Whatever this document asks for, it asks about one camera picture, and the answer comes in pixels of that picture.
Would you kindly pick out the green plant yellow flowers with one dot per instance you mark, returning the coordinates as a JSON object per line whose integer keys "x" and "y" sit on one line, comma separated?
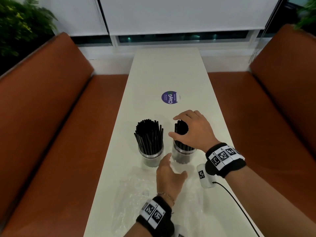
{"x": 19, "y": 24}

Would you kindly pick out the bundle of black straws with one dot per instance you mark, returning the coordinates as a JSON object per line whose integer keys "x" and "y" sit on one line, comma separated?
{"x": 181, "y": 128}
{"x": 148, "y": 135}

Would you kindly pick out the green fern plant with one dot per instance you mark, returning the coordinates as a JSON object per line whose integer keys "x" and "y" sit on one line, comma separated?
{"x": 307, "y": 14}

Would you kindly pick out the white window frame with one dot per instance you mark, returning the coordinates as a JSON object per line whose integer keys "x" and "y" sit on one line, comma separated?
{"x": 222, "y": 50}

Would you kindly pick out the round purple sticker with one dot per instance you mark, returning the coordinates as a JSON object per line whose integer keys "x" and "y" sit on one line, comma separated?
{"x": 170, "y": 97}

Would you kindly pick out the clear glass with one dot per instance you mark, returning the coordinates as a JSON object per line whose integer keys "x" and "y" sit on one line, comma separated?
{"x": 182, "y": 155}
{"x": 151, "y": 159}

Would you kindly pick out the orange leather bench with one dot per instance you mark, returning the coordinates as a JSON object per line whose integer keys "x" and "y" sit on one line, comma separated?
{"x": 266, "y": 108}
{"x": 61, "y": 145}

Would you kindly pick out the white roller blind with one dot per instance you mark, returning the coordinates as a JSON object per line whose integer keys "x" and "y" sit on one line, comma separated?
{"x": 74, "y": 14}
{"x": 185, "y": 14}

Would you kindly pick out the person's right forearm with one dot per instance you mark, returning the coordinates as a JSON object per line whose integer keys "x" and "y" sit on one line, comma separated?
{"x": 271, "y": 207}

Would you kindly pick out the person's left forearm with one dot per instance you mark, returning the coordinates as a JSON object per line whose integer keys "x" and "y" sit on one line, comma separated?
{"x": 135, "y": 232}

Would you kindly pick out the person's left hand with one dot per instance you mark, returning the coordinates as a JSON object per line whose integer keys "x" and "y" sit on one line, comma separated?
{"x": 168, "y": 180}

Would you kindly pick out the person's right hand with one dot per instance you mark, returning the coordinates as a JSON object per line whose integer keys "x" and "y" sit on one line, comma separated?
{"x": 200, "y": 133}

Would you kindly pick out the black wrist band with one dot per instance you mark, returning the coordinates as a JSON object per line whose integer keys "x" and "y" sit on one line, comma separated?
{"x": 165, "y": 227}
{"x": 234, "y": 167}

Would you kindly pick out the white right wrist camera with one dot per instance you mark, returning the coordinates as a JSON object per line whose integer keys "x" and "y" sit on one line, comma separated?
{"x": 207, "y": 180}

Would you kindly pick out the black right wrist band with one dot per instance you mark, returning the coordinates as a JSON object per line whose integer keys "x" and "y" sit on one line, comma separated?
{"x": 234, "y": 167}

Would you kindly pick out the black left wrist band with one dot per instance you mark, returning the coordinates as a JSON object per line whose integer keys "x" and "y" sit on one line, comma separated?
{"x": 165, "y": 227}

